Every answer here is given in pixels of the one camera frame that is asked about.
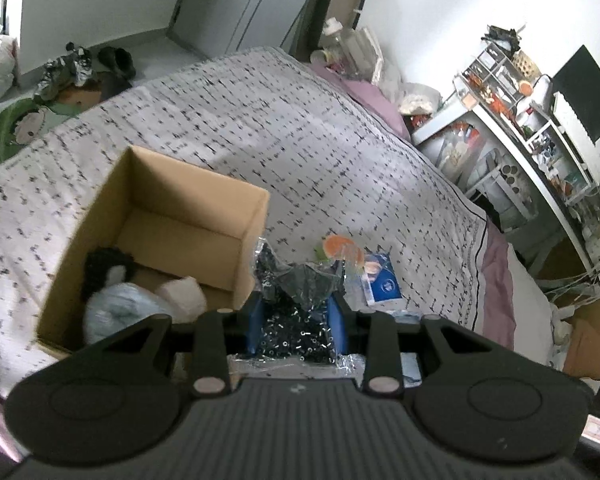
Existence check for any white black-patterned bedspread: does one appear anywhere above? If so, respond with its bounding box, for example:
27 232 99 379
0 46 488 397

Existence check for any black gadget on organizer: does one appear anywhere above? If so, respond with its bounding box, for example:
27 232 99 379
485 24 524 54

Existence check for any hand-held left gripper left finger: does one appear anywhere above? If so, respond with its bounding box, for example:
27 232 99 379
75 292 266 398

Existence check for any clear bag of black beads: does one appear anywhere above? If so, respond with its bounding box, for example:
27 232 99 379
232 239 368 382

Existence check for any white soft roll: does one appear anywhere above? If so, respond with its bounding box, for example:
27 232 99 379
155 276 209 324

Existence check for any white desk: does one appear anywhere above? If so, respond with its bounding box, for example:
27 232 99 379
410 72 600 281

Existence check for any clear plastic bags pile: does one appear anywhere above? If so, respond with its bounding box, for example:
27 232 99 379
350 27 402 101

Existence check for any black and white plush toy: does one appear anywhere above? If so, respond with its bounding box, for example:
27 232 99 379
82 247 142 302

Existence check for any white rolling cart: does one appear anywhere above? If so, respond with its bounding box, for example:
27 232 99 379
465 150 539 231

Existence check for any black monitor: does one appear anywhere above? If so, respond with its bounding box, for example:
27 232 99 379
552 45 600 144

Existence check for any white duvet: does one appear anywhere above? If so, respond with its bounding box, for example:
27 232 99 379
502 242 564 369

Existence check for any green cartoon floor mat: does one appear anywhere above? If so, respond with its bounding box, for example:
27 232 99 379
0 82 131 177

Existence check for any clear drawer organizer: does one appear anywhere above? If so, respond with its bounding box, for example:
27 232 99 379
455 42 532 112

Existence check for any blue tissue packet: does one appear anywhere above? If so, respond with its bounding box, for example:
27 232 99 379
361 252 404 309

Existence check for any large light blue plush toy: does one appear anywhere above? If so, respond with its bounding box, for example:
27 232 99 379
84 282 173 346

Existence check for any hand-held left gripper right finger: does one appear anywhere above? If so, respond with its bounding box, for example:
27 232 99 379
327 292 533 397

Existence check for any wicker basket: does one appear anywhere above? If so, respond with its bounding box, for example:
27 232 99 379
512 50 539 77

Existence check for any grey wardrobe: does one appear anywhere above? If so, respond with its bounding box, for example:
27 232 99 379
167 0 331 59

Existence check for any clear plastic jar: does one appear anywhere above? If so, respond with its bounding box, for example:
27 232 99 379
322 17 356 62

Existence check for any pink pillow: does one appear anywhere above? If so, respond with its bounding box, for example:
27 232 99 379
311 62 411 139

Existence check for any brown cardboard box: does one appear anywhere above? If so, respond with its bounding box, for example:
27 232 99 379
35 145 271 361

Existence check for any orange brown pillow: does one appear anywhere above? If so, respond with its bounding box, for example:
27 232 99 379
562 300 600 382

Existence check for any white keyboard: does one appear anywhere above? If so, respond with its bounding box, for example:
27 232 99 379
552 92 600 171

